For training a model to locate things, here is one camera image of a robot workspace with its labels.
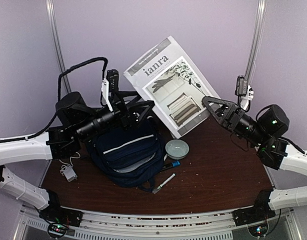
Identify black white photo magazine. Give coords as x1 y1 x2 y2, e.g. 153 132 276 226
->
123 36 220 139

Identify white charger with cable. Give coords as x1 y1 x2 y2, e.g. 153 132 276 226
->
59 152 81 183

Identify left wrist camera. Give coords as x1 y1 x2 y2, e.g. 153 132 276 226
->
100 69 119 112

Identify white green marker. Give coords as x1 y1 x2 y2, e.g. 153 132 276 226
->
152 173 176 194

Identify left aluminium corner post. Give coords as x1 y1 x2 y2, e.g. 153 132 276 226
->
45 0 72 92

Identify aluminium corner post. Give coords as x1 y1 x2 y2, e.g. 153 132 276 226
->
45 0 72 92
245 0 267 84

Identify navy blue student backpack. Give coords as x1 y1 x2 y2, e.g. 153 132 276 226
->
85 116 167 193

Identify black blue highlighter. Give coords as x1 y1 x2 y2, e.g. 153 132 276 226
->
161 161 181 172

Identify pale blue ceramic bowl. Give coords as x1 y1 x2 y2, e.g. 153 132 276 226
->
165 139 190 160

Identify right aluminium corner post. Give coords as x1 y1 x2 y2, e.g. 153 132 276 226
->
245 0 267 84

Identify aluminium front rail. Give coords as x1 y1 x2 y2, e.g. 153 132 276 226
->
13 196 302 240

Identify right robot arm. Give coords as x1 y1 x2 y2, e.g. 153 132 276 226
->
202 96 307 226

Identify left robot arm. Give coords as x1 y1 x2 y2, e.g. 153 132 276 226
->
0 68 155 224

